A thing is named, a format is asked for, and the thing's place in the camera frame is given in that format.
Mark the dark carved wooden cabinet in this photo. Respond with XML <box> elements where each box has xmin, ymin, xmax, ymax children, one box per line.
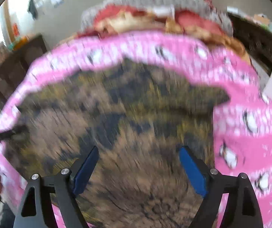
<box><xmin>228</xmin><ymin>13</ymin><xmax>272</xmax><ymax>76</ymax></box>

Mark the grey floral pillow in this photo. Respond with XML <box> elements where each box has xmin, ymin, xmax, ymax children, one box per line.
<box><xmin>80</xmin><ymin>0</ymin><xmax>234</xmax><ymax>36</ymax></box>

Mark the red and gold satin quilt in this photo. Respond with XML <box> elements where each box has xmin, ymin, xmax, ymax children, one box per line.
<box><xmin>59</xmin><ymin>4</ymin><xmax>251</xmax><ymax>64</ymax></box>

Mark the pink penguin bed blanket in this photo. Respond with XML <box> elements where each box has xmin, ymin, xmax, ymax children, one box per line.
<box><xmin>0</xmin><ymin>31</ymin><xmax>272</xmax><ymax>227</ymax></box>

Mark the white small pillow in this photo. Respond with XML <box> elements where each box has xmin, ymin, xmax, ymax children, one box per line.
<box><xmin>147</xmin><ymin>5</ymin><xmax>175</xmax><ymax>18</ymax></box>

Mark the dark floral batik garment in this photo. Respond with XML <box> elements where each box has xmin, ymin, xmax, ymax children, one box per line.
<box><xmin>5</xmin><ymin>59</ymin><xmax>230</xmax><ymax>227</ymax></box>

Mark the dark wooden side table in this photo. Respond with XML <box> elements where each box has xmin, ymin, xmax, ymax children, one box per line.
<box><xmin>0</xmin><ymin>33</ymin><xmax>48</xmax><ymax>103</ymax></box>

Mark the dark cloth hanging on wall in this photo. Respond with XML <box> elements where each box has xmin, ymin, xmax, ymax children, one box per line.
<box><xmin>28</xmin><ymin>0</ymin><xmax>38</xmax><ymax>20</ymax></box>

